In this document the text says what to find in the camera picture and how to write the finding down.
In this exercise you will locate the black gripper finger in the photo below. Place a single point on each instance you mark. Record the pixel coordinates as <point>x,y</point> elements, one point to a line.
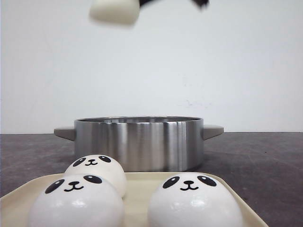
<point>201,4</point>

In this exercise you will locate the white panda bun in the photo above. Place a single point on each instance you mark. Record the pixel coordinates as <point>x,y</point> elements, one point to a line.
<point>102,165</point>
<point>125,12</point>
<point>193,200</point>
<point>80,200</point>

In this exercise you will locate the stainless steel steamer pot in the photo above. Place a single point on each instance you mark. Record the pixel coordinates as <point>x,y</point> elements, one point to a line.
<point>143,143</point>

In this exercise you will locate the cream plastic tray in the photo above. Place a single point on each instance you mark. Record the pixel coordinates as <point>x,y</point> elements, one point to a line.
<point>15,206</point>

